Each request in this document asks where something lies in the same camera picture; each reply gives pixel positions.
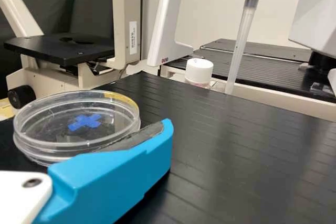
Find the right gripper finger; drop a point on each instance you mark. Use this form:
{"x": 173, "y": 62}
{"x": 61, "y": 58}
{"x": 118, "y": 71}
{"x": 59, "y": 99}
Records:
{"x": 113, "y": 182}

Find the petri dish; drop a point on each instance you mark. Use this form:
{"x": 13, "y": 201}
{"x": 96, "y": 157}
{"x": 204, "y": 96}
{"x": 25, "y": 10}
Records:
{"x": 52, "y": 119}

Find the white incubator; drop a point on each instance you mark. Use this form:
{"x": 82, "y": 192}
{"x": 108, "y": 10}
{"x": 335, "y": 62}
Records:
{"x": 315, "y": 11}

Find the black platform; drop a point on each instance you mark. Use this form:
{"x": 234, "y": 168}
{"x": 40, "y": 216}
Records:
{"x": 236, "y": 142}
{"x": 249, "y": 45}
{"x": 262, "y": 74}

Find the white-capped bottle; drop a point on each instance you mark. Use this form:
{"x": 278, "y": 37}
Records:
{"x": 199, "y": 69}

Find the cream microscope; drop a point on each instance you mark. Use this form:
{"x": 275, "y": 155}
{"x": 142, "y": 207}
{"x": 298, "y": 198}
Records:
{"x": 123, "y": 37}

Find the white pipette stand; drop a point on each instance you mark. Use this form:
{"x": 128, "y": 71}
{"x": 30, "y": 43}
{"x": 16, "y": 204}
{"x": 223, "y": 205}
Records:
{"x": 168, "y": 37}

